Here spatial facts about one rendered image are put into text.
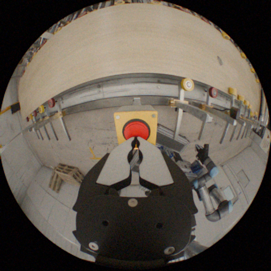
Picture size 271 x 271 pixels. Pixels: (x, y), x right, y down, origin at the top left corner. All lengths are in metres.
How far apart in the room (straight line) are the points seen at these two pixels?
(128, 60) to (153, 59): 0.13
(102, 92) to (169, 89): 0.58
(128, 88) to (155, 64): 0.35
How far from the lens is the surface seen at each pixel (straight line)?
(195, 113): 0.37
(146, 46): 0.53
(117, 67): 0.48
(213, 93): 0.69
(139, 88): 0.72
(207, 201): 0.80
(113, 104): 0.68
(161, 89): 0.75
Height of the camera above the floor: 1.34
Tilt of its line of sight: 61 degrees down
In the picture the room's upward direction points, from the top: 176 degrees counter-clockwise
